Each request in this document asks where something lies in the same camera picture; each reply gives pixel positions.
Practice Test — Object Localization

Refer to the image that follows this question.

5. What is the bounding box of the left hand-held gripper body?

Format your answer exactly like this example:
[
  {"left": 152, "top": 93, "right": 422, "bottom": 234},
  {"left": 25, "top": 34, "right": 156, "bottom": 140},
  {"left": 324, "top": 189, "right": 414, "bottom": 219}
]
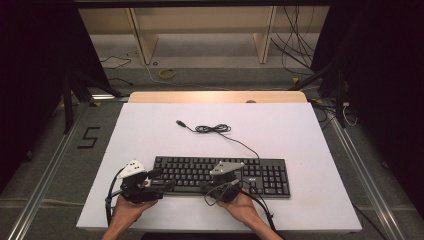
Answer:
[{"left": 118, "top": 159, "right": 167, "bottom": 205}]

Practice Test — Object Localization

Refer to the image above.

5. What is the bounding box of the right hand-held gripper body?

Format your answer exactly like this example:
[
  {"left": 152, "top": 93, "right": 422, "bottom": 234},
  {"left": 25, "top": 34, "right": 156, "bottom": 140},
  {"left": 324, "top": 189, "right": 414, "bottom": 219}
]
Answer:
[{"left": 209, "top": 160, "right": 246, "bottom": 204}]

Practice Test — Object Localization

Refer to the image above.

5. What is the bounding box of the black computer keyboard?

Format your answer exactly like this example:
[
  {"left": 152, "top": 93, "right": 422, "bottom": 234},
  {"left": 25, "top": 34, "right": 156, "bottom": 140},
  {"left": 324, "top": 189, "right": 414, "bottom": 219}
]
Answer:
[{"left": 153, "top": 155, "right": 291, "bottom": 199}]

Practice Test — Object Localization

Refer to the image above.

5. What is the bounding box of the person's left hand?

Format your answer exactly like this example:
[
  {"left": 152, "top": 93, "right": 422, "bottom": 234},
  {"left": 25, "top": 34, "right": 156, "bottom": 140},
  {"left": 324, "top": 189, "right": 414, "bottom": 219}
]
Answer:
[{"left": 113, "top": 194, "right": 159, "bottom": 224}]

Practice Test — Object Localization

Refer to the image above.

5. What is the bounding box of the person's right hand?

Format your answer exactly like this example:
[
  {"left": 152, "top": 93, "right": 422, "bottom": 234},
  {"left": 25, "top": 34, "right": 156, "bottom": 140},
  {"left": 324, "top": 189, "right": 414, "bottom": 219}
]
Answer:
[{"left": 216, "top": 191, "right": 259, "bottom": 224}]

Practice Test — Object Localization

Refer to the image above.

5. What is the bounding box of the yellow tape roll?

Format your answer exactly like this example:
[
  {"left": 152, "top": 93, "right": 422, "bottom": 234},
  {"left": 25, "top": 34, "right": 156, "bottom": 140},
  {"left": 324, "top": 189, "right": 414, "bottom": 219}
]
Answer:
[{"left": 158, "top": 68, "right": 177, "bottom": 80}]

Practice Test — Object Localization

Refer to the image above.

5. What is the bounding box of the black tripod stand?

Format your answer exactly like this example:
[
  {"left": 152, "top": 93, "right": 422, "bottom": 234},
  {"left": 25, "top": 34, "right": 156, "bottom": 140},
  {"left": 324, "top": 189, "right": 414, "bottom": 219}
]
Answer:
[{"left": 61, "top": 69, "right": 125, "bottom": 134}]

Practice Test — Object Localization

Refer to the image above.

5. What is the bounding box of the black metal stand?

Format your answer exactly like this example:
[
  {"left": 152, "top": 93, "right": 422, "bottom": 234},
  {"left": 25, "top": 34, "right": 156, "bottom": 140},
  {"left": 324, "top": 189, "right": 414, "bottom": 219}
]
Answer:
[{"left": 288, "top": 59, "right": 348, "bottom": 129}]

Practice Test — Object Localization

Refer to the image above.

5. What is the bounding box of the black curtain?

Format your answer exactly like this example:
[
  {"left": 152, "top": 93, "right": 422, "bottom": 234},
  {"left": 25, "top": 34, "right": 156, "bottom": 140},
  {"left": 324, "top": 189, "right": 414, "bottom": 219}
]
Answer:
[
  {"left": 309, "top": 0, "right": 424, "bottom": 209},
  {"left": 0, "top": 0, "right": 111, "bottom": 193}
]

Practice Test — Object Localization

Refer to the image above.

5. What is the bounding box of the light wooden shelf unit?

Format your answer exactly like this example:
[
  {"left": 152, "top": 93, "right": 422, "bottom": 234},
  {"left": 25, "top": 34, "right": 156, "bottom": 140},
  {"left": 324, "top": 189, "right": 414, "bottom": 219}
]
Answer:
[{"left": 78, "top": 5, "right": 331, "bottom": 66}]

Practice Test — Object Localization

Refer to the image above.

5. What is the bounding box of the grey looped gripper cable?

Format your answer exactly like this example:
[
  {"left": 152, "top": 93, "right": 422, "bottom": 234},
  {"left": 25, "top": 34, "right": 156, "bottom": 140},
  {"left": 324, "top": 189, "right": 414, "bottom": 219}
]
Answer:
[{"left": 203, "top": 179, "right": 241, "bottom": 207}]

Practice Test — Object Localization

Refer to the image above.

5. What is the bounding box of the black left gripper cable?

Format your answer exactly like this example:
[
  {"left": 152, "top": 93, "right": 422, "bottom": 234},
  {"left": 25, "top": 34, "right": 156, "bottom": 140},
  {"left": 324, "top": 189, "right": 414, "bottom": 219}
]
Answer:
[{"left": 104, "top": 168, "right": 126, "bottom": 228}]

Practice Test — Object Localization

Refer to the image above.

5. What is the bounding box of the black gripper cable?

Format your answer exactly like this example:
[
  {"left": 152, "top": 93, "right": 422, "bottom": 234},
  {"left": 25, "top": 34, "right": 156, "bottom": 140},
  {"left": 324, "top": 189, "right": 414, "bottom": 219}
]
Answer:
[
  {"left": 239, "top": 188, "right": 278, "bottom": 233},
  {"left": 104, "top": 168, "right": 126, "bottom": 228}
]

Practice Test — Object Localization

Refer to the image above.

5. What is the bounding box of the black keyboard cable with plug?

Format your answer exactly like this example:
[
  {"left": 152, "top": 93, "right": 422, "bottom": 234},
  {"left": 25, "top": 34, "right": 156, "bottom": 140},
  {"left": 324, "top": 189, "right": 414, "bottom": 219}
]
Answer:
[{"left": 175, "top": 119, "right": 261, "bottom": 160}]

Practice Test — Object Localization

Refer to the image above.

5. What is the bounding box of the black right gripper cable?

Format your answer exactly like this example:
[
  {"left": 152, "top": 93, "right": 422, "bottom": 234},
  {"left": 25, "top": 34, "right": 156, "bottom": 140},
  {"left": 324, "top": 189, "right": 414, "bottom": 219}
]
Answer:
[{"left": 239, "top": 188, "right": 278, "bottom": 233}]

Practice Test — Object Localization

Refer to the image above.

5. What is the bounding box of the aluminium floor rail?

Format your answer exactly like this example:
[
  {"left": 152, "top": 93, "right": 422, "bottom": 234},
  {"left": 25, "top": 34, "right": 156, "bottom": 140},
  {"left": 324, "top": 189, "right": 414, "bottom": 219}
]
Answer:
[
  {"left": 311, "top": 99, "right": 407, "bottom": 240},
  {"left": 6, "top": 99, "right": 98, "bottom": 240}
]

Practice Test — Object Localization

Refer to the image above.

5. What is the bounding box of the white floor cable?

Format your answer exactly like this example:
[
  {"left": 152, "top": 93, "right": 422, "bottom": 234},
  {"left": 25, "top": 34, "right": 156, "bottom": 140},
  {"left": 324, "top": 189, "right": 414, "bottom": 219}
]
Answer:
[{"left": 143, "top": 63, "right": 231, "bottom": 92}]

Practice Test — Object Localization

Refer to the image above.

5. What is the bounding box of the thin black floor cable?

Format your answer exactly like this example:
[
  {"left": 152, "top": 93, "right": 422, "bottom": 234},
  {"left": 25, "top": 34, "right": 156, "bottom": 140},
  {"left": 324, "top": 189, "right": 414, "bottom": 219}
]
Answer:
[{"left": 99, "top": 55, "right": 133, "bottom": 70}]

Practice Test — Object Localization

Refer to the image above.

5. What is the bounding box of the bundle of black cables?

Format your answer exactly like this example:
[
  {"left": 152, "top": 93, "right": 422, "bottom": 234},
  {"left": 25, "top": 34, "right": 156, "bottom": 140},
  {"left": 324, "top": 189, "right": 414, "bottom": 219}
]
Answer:
[{"left": 269, "top": 5, "right": 318, "bottom": 77}]

